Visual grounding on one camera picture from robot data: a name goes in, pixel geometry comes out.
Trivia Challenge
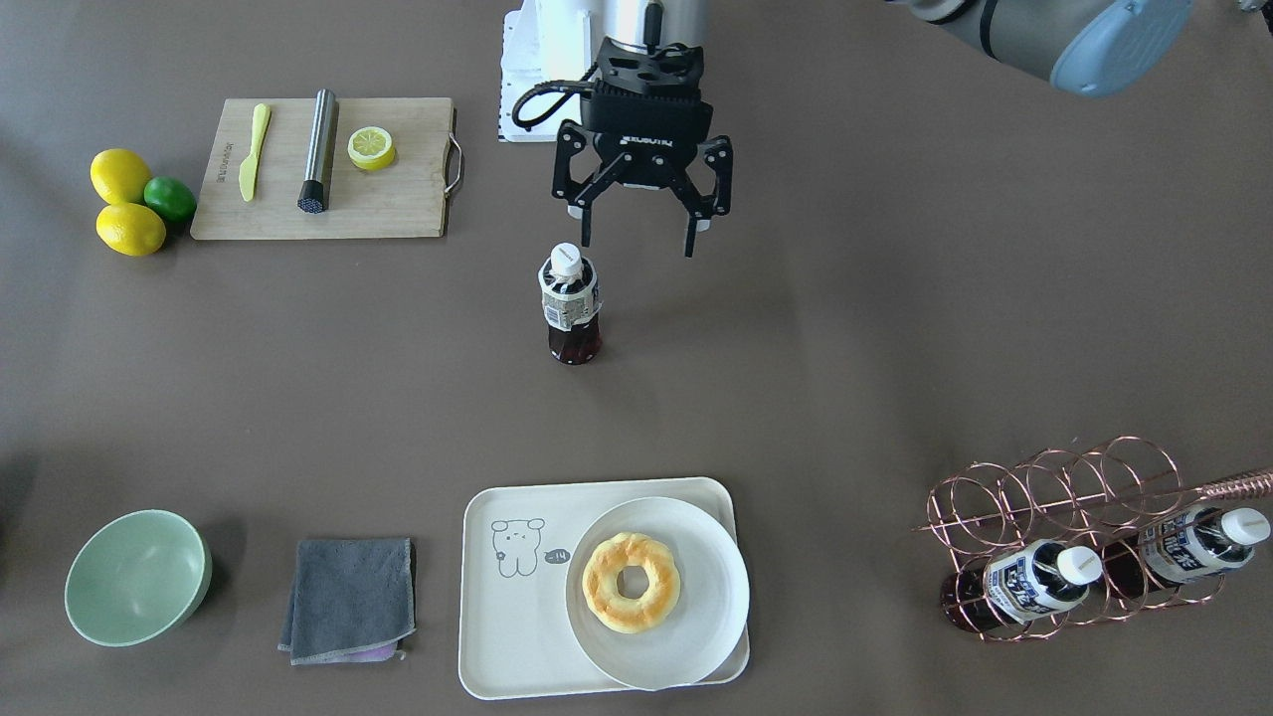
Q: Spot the upper yellow lemon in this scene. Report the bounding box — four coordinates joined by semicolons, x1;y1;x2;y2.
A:
90;148;153;205

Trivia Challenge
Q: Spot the copper wire bottle rack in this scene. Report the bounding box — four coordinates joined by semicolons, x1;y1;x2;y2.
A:
920;436;1270;643

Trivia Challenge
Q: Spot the green lime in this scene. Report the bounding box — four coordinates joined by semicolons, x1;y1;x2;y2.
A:
143;176;197;224

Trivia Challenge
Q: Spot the grey folded cloth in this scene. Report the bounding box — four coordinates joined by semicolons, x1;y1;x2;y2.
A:
278;536;418;666

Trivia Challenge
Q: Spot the white plate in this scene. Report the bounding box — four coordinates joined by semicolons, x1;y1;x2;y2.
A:
565;497;750;691

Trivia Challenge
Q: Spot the lower yellow lemon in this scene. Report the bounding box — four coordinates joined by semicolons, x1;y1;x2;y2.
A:
95;203;167;257

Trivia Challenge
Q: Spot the green bowl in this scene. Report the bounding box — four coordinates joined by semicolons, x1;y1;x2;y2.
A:
64;510;213;647

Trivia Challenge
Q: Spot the wooden cutting board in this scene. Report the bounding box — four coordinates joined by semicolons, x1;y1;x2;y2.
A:
190;96;454;241

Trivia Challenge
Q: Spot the yellow plastic knife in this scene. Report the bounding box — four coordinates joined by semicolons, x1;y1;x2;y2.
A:
238;101;272;203

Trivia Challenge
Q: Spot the glazed donut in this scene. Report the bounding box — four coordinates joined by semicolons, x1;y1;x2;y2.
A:
582;533;681;634

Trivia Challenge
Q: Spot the steel muddler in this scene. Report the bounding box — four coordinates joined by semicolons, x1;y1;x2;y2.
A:
297;88;339;214

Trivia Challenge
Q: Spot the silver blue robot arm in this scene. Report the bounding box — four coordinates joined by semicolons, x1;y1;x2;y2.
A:
526;1;1192;254

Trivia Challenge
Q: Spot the half lemon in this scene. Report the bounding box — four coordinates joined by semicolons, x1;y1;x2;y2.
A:
346;126;397;172

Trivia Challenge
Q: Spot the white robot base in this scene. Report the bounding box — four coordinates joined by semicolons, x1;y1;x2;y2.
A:
496;1;606;141

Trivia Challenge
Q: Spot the cream tray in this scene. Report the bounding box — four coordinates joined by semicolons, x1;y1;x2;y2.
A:
458;476;750;701

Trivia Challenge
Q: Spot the yellow lemon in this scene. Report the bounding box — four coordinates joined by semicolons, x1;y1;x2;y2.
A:
90;148;153;205
95;203;167;257

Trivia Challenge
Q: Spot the tea bottle top slot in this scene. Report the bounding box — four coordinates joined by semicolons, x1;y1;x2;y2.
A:
537;242;602;364

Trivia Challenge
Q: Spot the tea bottle front slot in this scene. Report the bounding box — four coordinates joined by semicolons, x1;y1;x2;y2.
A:
939;540;1104;633

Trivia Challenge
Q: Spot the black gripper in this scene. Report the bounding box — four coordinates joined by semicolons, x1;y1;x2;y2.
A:
552;37;735;259

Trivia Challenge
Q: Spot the tea bottle slot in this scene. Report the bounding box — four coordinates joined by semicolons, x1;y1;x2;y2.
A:
1102;506;1270;598
537;242;602;364
939;540;1104;633

